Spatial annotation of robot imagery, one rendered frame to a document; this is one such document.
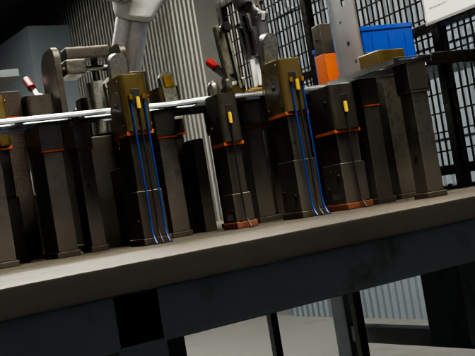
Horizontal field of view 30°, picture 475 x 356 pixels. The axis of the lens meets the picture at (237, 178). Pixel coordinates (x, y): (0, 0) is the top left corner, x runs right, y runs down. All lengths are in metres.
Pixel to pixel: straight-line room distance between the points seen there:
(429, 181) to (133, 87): 0.64
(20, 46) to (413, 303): 4.53
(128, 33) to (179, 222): 0.90
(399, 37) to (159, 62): 4.33
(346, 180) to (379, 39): 0.55
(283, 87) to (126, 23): 0.91
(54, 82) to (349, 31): 0.75
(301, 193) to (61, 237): 0.52
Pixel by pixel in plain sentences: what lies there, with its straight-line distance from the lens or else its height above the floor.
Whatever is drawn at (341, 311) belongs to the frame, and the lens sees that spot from 3.38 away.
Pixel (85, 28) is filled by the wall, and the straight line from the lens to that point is 7.69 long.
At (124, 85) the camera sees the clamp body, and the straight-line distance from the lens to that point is 1.79.
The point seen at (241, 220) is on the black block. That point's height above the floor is 0.72.
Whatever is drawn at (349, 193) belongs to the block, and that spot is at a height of 0.74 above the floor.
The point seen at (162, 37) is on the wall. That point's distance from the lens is 6.58.
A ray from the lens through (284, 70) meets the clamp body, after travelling 1.92.
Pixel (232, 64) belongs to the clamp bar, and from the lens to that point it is 2.31.
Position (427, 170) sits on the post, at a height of 0.76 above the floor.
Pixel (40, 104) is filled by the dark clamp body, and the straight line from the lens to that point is 2.13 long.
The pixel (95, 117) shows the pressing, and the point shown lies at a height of 1.00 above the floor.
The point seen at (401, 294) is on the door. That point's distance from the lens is 4.83.
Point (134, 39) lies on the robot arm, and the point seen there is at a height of 1.29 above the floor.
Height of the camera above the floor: 0.76
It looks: 2 degrees up
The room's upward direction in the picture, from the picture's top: 9 degrees counter-clockwise
